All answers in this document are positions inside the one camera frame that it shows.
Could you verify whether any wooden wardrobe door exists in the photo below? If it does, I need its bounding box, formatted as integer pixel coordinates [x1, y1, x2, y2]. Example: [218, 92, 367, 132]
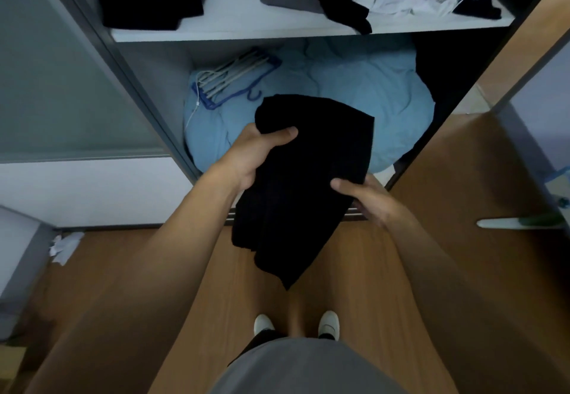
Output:
[477, 0, 570, 109]

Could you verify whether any person's left hand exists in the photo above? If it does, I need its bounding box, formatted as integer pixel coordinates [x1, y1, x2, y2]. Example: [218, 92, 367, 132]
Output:
[222, 123, 299, 192]

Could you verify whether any person's right forearm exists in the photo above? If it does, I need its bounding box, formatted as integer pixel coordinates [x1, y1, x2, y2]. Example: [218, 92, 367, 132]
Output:
[382, 209, 570, 394]

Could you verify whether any person's left forearm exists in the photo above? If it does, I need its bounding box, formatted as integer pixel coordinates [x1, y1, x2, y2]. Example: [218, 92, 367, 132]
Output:
[24, 160, 243, 394]

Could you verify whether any person's right white shoe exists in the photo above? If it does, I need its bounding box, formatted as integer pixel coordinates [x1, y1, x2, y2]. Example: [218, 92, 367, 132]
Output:
[318, 310, 340, 342]

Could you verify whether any blue multi-bar clothes hanger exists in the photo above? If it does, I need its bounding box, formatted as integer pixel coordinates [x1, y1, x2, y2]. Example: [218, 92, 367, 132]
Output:
[191, 48, 283, 110]

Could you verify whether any person's left white shoe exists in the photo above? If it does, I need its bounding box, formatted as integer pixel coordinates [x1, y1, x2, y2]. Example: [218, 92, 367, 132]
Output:
[253, 314, 276, 337]

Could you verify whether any white and green stick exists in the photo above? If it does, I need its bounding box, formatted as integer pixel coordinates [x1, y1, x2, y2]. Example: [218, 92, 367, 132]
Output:
[476, 214, 567, 230]

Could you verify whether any person's white shoe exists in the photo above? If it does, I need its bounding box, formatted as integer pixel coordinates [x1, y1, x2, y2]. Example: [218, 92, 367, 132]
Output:
[253, 314, 276, 337]
[318, 310, 340, 342]

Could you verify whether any grey wardrobe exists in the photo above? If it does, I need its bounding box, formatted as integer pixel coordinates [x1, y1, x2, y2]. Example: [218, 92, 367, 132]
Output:
[0, 0, 570, 229]

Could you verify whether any crumpled white tissue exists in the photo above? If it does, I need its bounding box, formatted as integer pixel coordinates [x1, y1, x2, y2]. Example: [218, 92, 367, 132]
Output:
[48, 231, 85, 267]

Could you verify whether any person's grey shirt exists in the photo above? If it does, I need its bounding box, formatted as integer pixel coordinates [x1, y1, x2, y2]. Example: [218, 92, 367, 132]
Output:
[208, 337, 408, 394]

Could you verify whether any white furniture piece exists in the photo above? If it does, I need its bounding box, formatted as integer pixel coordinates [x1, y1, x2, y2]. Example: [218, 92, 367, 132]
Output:
[0, 206, 56, 341]

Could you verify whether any white cable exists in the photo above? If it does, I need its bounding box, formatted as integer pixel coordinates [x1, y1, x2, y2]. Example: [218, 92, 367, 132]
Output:
[187, 83, 201, 129]

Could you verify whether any person's right hand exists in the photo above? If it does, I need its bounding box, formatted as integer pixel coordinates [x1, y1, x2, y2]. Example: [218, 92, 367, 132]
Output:
[330, 174, 407, 228]

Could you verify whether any light blue duvet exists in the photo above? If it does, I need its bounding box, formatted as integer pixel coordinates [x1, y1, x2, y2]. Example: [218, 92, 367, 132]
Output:
[183, 38, 436, 177]

